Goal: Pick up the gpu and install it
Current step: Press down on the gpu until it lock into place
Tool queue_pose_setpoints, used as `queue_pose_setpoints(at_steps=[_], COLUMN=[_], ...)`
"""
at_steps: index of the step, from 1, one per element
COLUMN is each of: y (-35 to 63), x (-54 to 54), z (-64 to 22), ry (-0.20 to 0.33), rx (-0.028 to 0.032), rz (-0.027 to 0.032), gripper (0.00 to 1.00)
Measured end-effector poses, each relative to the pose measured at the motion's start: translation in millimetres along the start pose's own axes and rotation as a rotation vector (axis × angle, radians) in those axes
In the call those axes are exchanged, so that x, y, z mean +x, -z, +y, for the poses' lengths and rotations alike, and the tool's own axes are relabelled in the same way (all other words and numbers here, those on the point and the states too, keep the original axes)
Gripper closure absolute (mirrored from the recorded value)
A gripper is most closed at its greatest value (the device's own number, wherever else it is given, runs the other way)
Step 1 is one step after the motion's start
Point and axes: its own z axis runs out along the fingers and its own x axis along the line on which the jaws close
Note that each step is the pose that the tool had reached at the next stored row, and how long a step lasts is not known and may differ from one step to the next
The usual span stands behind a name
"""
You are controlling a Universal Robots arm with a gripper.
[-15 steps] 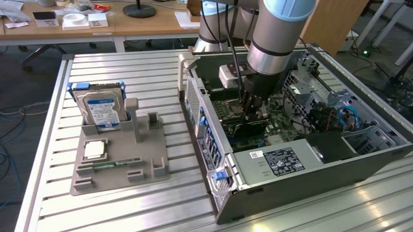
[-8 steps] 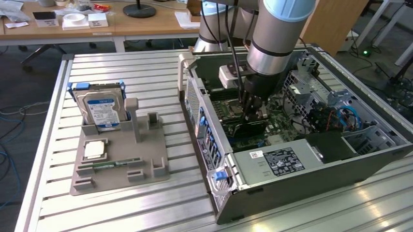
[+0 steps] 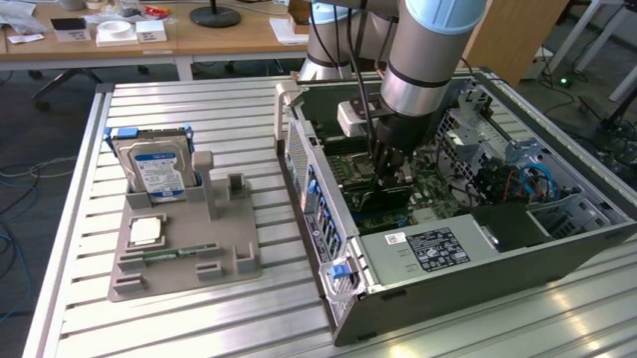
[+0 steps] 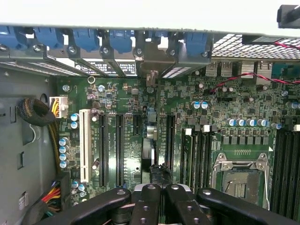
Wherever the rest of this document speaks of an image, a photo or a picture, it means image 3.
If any grey power supply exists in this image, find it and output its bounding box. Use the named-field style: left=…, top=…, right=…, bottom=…
left=357, top=215, right=500, bottom=295

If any white tape roll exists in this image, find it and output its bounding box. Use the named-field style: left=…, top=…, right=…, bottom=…
left=97, top=20, right=130, bottom=37

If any grey parts rack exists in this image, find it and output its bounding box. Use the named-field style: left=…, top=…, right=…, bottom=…
left=106, top=151, right=264, bottom=303

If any green RAM stick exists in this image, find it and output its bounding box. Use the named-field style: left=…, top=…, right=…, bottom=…
left=120, top=242, right=220, bottom=262

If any white labelled box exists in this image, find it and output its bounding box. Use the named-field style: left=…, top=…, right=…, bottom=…
left=134, top=20, right=168, bottom=44

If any CPU socket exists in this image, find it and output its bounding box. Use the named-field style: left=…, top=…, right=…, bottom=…
left=347, top=152, right=375, bottom=177

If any green graphics card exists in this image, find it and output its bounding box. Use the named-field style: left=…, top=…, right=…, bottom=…
left=347, top=185, right=412, bottom=214

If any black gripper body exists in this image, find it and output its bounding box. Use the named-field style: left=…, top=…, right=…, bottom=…
left=375, top=114, right=435, bottom=157

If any wooden cabinet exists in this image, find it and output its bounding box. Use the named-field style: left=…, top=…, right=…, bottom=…
left=459, top=0, right=571, bottom=87

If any silver CPU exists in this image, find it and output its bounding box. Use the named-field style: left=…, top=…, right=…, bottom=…
left=126, top=217, right=165, bottom=247

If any open black PC case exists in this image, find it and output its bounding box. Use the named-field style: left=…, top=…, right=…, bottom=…
left=275, top=69, right=637, bottom=348

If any flat white box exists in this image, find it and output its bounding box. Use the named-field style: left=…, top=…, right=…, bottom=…
left=94, top=32, right=140, bottom=48

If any white table frame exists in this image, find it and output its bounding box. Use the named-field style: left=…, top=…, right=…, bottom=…
left=544, top=0, right=637, bottom=101

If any white card with red print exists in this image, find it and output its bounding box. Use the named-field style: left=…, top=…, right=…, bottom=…
left=5, top=33, right=45, bottom=45

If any white paper stack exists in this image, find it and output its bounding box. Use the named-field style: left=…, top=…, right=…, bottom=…
left=267, top=16, right=312, bottom=46

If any metal drive cage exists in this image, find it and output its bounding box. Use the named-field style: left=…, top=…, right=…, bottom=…
left=431, top=107, right=548, bottom=204

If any green motherboard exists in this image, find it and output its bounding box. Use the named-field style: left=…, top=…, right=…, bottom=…
left=320, top=134, right=474, bottom=230

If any black lamp base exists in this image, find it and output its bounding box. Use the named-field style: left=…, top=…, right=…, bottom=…
left=188, top=0, right=243, bottom=28

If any blue wire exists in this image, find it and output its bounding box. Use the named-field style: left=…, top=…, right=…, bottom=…
left=519, top=163, right=558, bottom=204

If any clear plastic bag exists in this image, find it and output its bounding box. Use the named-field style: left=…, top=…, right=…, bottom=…
left=0, top=0, right=49, bottom=34

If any black and white box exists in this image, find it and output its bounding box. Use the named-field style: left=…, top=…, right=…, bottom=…
left=50, top=17, right=92, bottom=43

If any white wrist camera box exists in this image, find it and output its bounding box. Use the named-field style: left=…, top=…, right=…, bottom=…
left=336, top=99, right=380, bottom=138

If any hard disk with blue rails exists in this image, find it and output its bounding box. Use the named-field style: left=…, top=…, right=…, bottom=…
left=102, top=122, right=199, bottom=204

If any grey metal disk bay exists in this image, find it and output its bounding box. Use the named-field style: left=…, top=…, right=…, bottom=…
left=526, top=193, right=629, bottom=242

